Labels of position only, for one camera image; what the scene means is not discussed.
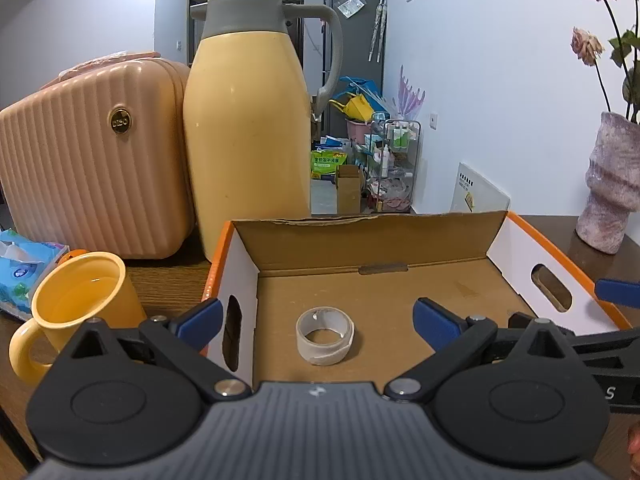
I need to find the purple flower wall sticker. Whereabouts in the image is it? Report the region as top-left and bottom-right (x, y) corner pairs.
(392, 65), (427, 121)

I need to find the pink bucket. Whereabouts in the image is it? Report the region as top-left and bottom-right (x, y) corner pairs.
(346, 117), (376, 143)

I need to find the grey refrigerator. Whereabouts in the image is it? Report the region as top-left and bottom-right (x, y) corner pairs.
(322, 0), (388, 141)

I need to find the clear plastic bag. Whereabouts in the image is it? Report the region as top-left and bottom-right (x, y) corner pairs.
(336, 0), (367, 20)

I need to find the pink stone vase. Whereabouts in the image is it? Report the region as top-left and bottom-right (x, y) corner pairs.
(575, 111), (640, 255)

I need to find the beige tape roll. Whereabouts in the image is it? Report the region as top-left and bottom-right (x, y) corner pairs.
(295, 306), (356, 366)

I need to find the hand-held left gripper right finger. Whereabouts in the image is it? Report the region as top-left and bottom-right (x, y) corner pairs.
(382, 297), (588, 403)

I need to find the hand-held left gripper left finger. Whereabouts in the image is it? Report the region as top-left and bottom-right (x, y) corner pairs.
(50, 298), (253, 403)

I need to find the dark brown entrance door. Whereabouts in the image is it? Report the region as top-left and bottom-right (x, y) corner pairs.
(282, 0), (307, 78)

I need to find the small brown cardboard box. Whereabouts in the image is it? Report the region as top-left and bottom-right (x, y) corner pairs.
(336, 164), (366, 215)

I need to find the yellow mug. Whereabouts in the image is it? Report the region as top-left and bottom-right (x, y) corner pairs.
(9, 251), (148, 386)

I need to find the green packet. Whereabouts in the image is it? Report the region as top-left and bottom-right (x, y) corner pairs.
(311, 150), (348, 181)

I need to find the orange cardboard box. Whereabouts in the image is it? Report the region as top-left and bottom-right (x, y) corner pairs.
(202, 210), (635, 392)

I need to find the yellow thermos jug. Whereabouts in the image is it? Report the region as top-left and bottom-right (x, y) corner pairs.
(182, 0), (345, 263)

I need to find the pink ribbed suitcase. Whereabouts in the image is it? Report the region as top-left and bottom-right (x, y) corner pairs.
(0, 50), (198, 261)

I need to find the blue plastic bag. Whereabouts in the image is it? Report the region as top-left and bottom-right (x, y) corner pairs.
(338, 76), (396, 113)

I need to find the grey side door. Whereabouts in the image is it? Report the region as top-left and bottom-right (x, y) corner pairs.
(187, 0), (208, 68)

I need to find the yellow plastic object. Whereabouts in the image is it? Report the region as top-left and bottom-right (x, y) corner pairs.
(328, 92), (375, 121)

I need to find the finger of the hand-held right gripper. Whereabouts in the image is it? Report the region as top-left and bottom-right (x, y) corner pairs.
(507, 311), (640, 361)
(594, 278), (640, 307)

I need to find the wire storage rack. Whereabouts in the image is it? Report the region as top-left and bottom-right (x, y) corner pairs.
(367, 119), (422, 213)

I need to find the blue tissue pack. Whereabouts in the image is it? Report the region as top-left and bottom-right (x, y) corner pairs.
(0, 229), (71, 321)

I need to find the white folded umbrella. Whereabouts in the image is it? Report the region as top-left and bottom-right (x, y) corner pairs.
(368, 0), (388, 63)

